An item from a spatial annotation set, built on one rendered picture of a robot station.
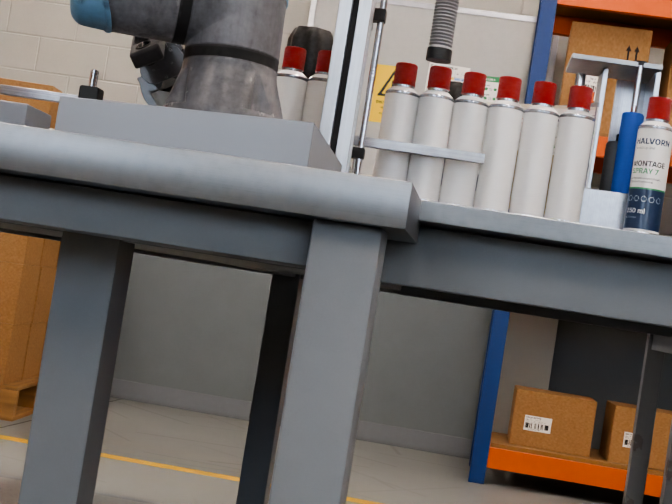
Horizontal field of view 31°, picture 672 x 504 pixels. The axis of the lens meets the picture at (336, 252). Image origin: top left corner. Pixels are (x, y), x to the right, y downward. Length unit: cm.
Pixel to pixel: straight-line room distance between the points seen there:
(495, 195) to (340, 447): 83
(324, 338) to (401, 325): 523
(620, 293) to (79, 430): 54
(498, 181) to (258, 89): 47
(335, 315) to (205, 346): 539
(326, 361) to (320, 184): 15
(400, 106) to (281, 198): 81
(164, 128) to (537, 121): 66
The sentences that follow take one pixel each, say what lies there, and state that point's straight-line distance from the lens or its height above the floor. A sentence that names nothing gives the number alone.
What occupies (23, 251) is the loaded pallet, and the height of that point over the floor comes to 70.
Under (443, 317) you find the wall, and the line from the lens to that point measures 623.
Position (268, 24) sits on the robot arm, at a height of 103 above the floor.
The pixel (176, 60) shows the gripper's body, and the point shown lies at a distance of 186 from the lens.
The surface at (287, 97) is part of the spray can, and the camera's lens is 181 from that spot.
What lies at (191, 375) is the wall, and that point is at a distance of 641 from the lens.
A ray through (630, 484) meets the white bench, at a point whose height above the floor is 32.
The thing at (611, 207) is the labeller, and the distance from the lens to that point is 184.
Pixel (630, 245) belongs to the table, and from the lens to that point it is 115.
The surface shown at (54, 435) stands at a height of 55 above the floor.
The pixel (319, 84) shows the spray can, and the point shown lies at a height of 103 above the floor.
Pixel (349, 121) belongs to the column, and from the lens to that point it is 165.
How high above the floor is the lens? 73
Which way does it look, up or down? 2 degrees up
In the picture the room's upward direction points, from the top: 9 degrees clockwise
